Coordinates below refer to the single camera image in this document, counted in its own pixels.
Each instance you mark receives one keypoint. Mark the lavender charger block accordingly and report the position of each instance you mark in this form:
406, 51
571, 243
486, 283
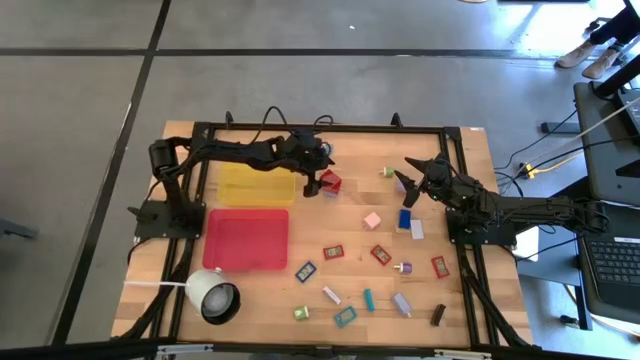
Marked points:
401, 303
400, 186

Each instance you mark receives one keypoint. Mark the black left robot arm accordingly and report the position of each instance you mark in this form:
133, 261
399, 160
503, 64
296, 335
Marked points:
225, 149

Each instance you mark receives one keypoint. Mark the black aluminium table frame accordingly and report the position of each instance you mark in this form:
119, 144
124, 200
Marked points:
350, 128

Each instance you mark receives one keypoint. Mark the yellow translucent bin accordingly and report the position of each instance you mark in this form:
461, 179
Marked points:
255, 187

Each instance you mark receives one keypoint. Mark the grey floor object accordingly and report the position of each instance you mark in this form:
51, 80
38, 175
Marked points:
15, 230

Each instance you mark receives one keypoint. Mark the red charger block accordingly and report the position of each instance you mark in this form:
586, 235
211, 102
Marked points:
331, 181

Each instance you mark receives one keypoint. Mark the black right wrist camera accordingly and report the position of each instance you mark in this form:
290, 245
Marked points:
438, 167

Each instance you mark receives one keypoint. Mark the black desk device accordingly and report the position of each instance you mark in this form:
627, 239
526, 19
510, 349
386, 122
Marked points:
631, 117

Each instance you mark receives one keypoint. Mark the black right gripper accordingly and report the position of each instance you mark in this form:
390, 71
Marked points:
440, 191

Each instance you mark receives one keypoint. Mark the white spotlight lamp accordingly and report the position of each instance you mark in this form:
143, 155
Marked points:
202, 287

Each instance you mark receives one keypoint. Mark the pink charger block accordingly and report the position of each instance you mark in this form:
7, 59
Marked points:
372, 220

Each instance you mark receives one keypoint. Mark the dark grey desk base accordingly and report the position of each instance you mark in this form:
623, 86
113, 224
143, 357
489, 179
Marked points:
555, 260

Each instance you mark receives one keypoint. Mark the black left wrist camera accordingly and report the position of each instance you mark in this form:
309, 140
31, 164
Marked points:
303, 136

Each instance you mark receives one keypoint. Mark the green charger block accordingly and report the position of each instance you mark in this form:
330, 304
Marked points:
301, 313
389, 172

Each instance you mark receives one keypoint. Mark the white paper sheet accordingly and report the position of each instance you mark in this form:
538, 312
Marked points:
529, 245

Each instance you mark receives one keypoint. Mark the yellow power plug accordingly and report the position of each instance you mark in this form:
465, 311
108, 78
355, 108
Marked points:
530, 172

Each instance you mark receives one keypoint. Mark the white digital clock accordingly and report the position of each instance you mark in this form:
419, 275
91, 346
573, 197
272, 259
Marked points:
417, 229
331, 295

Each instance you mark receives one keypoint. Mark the person's shoe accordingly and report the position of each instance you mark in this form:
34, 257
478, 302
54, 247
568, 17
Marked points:
600, 65
575, 55

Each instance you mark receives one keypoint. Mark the grey standing desk top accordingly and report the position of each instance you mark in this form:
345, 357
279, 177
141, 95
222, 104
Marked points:
605, 150

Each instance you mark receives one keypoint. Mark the red translucent bin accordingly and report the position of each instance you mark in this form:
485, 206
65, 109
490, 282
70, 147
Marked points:
245, 240

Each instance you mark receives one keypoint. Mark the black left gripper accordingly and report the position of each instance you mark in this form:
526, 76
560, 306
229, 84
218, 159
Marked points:
305, 157

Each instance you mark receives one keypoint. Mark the teal white charger block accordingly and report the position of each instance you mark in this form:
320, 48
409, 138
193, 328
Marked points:
328, 149

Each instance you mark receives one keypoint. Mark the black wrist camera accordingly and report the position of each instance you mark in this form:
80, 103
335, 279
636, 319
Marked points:
303, 136
438, 167

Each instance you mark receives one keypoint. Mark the dark laptop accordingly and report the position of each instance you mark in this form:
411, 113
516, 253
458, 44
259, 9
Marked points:
615, 265

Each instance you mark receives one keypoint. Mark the black rig crossbar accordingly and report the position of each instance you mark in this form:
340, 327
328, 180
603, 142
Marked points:
75, 351

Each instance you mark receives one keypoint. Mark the dark brown digital clock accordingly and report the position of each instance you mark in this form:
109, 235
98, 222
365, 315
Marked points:
438, 315

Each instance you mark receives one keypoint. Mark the person's leg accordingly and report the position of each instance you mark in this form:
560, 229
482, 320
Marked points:
620, 27

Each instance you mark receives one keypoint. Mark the black diagonal desk bar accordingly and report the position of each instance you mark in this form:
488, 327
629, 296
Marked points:
617, 77

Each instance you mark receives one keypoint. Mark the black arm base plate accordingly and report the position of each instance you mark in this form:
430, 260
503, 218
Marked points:
457, 235
150, 220

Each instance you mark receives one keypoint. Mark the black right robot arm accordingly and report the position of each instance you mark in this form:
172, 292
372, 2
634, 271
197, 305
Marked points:
525, 207

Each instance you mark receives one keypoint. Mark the purple charger block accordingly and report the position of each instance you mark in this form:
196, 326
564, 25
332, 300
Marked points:
405, 268

